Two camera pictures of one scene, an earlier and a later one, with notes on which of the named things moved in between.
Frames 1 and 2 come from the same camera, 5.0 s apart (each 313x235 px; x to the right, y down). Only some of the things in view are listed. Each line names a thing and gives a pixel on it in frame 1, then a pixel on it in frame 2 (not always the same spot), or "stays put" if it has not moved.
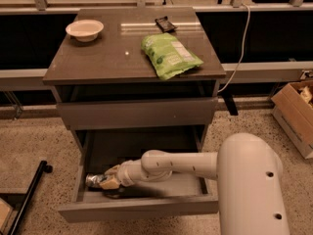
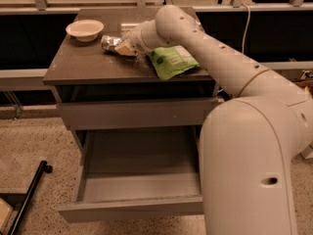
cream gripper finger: (113, 171) to (128, 35)
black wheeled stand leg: (41, 169) stays put
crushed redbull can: (93, 180) to (109, 43)
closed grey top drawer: (138, 114) stays put
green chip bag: (169, 57) stays put
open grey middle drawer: (103, 150) stays put
